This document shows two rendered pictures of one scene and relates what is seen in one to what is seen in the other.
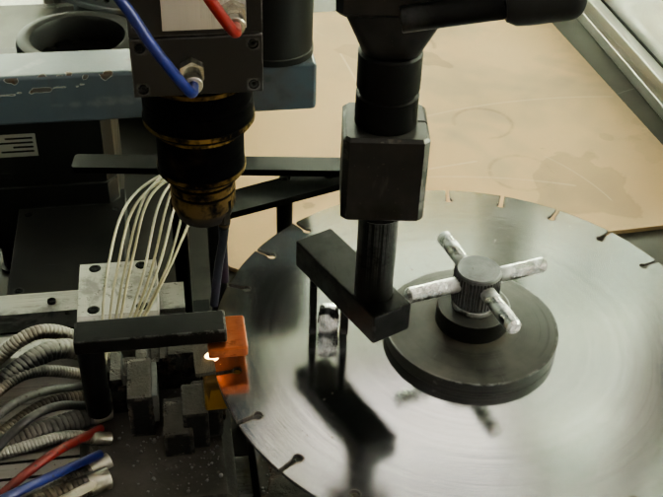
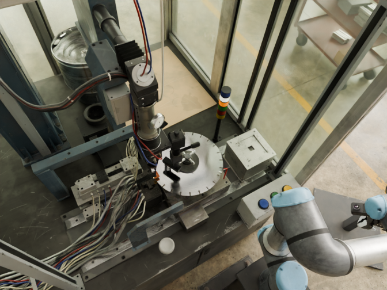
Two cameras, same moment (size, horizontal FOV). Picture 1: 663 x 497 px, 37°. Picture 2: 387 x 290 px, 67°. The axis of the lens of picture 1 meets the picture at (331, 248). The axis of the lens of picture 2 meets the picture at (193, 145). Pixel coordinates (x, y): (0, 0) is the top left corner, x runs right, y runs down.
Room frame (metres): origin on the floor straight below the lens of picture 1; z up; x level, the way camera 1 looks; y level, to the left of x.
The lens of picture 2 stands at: (-0.12, 0.16, 2.13)
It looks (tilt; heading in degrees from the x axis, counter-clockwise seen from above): 58 degrees down; 335
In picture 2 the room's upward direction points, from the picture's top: 7 degrees clockwise
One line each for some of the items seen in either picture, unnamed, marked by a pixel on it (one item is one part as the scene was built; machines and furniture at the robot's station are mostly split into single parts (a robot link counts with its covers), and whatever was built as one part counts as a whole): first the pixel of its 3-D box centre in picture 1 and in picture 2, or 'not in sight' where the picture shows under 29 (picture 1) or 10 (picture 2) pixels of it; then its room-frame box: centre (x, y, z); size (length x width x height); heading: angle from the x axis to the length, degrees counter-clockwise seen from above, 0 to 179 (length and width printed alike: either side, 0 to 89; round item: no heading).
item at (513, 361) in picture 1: (472, 319); (186, 160); (0.48, -0.09, 0.96); 0.11 x 0.11 x 0.03
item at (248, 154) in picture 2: not in sight; (247, 155); (0.48, -0.43, 0.82); 0.18 x 0.18 x 0.15; 11
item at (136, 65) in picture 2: not in sight; (125, 72); (0.59, 0.10, 1.45); 0.35 x 0.07 x 0.28; 11
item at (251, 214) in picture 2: not in sight; (269, 200); (0.23, -0.42, 0.82); 0.28 x 0.11 x 0.15; 101
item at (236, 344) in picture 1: (164, 366); (147, 180); (0.44, 0.10, 0.95); 0.10 x 0.03 x 0.07; 101
